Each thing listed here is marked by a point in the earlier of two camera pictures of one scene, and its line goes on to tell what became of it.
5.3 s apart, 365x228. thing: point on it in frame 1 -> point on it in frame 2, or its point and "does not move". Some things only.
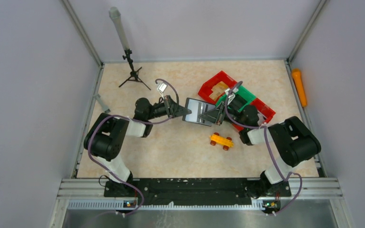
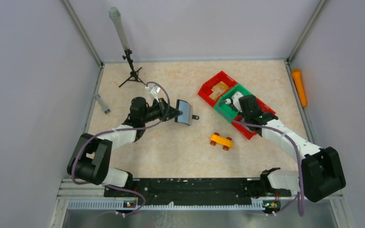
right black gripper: x=215 y=115 -> x=243 y=115
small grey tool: x=97 y=96 does not move
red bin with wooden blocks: x=214 y=89 does not move
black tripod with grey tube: x=115 y=12 does not move
